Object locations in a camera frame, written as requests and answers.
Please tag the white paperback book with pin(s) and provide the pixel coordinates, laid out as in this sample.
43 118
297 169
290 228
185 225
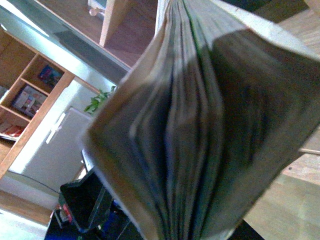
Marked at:
207 118

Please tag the background wooden cubby shelf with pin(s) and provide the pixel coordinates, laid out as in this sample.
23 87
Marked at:
33 83

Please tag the green potted plant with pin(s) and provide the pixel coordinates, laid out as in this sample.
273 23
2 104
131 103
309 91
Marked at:
99 99

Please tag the white cabinet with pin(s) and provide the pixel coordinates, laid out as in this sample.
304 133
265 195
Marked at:
52 156

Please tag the black bin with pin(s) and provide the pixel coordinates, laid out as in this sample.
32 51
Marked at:
87 211

